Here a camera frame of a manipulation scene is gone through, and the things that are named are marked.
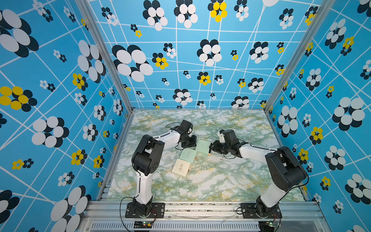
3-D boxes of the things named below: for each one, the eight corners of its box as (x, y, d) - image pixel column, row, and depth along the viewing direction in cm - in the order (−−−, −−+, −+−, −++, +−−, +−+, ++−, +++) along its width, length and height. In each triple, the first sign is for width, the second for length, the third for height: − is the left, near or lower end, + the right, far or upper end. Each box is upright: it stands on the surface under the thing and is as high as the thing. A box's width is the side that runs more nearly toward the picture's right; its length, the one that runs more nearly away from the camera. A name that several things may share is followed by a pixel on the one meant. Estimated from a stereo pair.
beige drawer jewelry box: (172, 172, 88) (171, 170, 86) (177, 160, 93) (177, 158, 91) (185, 177, 86) (185, 175, 84) (190, 164, 91) (190, 162, 89)
